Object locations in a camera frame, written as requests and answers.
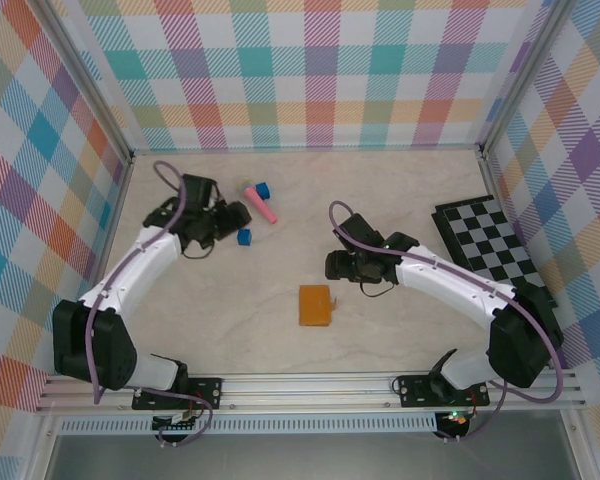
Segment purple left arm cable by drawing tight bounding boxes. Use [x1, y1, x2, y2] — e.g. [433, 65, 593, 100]
[87, 160, 214, 448]

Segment thin black left camera wire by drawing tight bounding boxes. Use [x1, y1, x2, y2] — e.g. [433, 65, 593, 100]
[181, 238, 215, 261]

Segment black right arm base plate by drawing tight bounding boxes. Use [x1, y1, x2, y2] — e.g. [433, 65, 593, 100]
[396, 373, 492, 409]

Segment aluminium frame post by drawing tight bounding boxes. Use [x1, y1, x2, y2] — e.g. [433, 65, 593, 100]
[478, 0, 579, 159]
[38, 0, 135, 164]

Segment thin aluminium cross rail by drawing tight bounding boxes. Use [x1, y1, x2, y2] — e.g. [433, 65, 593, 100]
[129, 143, 484, 157]

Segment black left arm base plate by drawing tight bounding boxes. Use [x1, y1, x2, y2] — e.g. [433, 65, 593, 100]
[131, 376, 225, 412]

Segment pink toy microphone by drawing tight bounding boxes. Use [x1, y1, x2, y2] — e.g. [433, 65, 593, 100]
[236, 179, 279, 225]

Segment thin black camera wire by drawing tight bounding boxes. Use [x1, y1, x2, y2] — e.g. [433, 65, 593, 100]
[181, 238, 215, 261]
[358, 280, 399, 298]

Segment orange wooden box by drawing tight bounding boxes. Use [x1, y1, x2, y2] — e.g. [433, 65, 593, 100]
[297, 284, 342, 328]

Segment slotted white cable duct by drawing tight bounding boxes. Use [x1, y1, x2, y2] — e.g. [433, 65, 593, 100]
[58, 418, 439, 435]

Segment black grey chessboard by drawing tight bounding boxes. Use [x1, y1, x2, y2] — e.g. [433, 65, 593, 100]
[431, 196, 561, 311]

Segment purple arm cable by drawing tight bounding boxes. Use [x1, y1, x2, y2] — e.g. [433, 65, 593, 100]
[87, 160, 214, 448]
[328, 200, 565, 444]

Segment grey metal panel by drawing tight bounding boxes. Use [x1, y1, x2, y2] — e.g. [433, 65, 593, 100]
[43, 433, 581, 480]

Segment wide aluminium base rail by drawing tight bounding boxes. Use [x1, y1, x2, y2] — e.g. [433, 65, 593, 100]
[34, 372, 589, 415]

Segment thin black right camera wire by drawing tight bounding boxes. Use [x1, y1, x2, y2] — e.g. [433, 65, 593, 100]
[358, 280, 399, 298]

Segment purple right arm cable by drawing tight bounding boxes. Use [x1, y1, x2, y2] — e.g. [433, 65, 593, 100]
[328, 200, 565, 444]

